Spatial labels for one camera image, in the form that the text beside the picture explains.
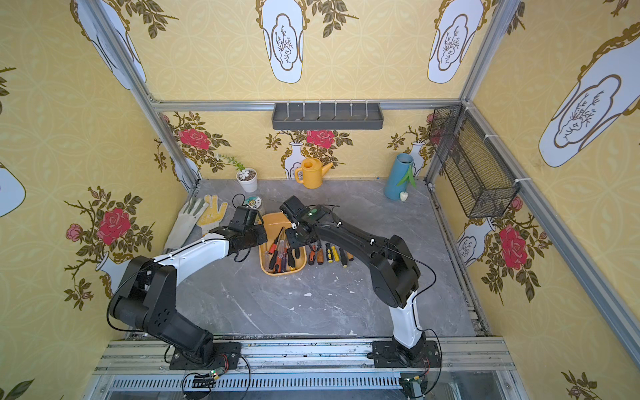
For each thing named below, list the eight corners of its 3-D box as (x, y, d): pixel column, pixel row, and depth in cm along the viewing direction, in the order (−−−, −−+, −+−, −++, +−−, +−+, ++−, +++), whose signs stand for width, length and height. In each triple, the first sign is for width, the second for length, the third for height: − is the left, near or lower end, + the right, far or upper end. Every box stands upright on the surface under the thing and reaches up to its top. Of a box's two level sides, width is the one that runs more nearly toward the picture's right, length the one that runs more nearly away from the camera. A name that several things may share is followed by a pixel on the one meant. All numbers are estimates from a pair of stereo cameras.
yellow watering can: (298, 186, 123) (296, 168, 113) (312, 171, 130) (311, 152, 120) (316, 194, 119) (316, 176, 110) (330, 178, 126) (330, 160, 117)
